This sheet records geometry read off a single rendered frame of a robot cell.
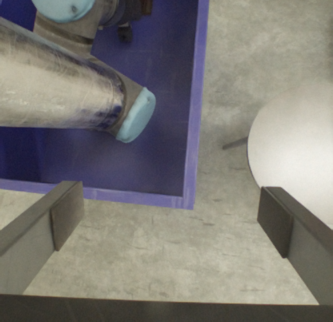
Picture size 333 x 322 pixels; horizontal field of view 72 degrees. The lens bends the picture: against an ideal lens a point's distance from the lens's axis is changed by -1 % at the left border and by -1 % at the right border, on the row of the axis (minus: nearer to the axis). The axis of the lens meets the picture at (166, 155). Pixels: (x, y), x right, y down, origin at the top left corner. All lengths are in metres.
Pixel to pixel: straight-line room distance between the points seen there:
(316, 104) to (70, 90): 0.50
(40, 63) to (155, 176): 0.39
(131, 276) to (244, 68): 0.78
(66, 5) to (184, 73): 0.32
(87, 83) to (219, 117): 0.60
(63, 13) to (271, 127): 0.43
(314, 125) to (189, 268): 0.52
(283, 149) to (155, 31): 0.43
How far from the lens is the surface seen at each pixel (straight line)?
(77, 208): 0.16
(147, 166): 0.55
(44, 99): 0.22
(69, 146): 0.64
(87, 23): 0.42
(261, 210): 0.17
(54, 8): 0.40
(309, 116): 0.59
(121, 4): 0.51
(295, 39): 0.99
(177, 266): 0.79
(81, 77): 0.25
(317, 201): 0.57
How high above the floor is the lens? 0.76
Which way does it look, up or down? 78 degrees down
